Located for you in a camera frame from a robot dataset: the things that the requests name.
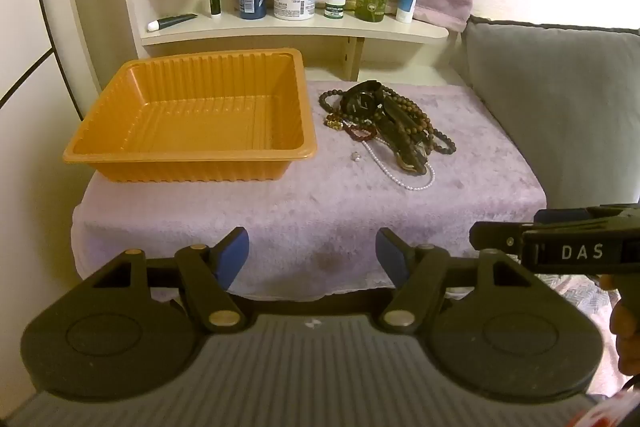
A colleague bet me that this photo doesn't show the orange plastic tray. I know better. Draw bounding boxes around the orange plastic tray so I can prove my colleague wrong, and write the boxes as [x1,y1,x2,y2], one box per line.
[63,48,317,184]

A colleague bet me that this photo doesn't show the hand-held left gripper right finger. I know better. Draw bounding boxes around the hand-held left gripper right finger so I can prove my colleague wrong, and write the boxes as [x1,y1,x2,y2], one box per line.
[375,227,538,335]

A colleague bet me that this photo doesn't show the dark bead necklace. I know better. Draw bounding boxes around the dark bead necklace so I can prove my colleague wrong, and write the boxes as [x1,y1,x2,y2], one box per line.
[318,88,457,156]

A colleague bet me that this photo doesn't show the brown wooden bead necklace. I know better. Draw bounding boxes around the brown wooden bead necklace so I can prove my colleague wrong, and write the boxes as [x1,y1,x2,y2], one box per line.
[385,98,432,144]

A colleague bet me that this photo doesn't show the red bead bracelet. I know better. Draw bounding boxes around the red bead bracelet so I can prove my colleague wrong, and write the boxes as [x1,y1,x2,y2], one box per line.
[345,125,379,143]

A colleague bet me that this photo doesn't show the patterned pale cloth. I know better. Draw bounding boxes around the patterned pale cloth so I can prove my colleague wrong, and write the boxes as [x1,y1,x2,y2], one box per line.
[537,272,623,395]

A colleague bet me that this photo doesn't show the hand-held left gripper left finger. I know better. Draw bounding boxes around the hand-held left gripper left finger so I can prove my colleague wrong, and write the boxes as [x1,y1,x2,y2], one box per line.
[87,227,251,334]

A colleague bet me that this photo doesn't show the dark green tube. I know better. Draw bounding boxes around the dark green tube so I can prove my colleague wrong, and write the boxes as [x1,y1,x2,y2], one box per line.
[147,13,199,32]

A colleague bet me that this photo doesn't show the white pearl necklace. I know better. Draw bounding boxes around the white pearl necklace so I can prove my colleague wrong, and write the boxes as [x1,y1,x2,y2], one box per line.
[360,134,436,192]

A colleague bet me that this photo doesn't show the black bracelets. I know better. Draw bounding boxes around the black bracelets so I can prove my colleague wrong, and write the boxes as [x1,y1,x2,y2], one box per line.
[342,80,401,124]

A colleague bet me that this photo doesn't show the grey sofa cushion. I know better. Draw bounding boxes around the grey sofa cushion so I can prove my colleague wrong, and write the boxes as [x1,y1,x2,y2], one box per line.
[450,14,640,208]

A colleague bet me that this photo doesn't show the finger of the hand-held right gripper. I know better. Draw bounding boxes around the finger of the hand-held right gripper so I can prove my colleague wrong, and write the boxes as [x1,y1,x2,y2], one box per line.
[469,221,531,265]

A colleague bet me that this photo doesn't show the person's right hand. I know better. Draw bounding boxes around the person's right hand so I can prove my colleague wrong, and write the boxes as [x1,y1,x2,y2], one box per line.
[599,274,640,375]

